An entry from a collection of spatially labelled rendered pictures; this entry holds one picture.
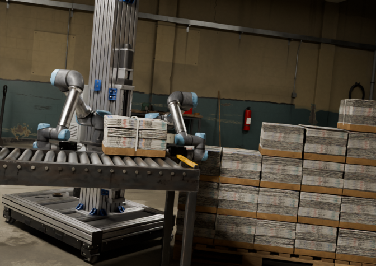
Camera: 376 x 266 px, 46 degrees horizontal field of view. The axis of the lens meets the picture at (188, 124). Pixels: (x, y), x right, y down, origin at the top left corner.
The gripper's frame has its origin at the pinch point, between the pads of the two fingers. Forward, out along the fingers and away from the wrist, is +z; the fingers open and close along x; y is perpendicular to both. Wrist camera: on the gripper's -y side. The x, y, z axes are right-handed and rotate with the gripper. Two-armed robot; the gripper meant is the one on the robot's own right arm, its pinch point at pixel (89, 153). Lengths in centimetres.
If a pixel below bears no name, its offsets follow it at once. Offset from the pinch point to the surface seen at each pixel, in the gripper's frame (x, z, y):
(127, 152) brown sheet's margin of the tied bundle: -25.4, 21.2, 6.5
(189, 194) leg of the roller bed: -65, 51, -9
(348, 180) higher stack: -29, 178, -4
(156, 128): -25, 38, 22
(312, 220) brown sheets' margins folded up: -22, 157, -36
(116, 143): -24.5, 13.7, 11.1
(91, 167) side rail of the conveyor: -65, -2, 3
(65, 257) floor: 19, -10, -77
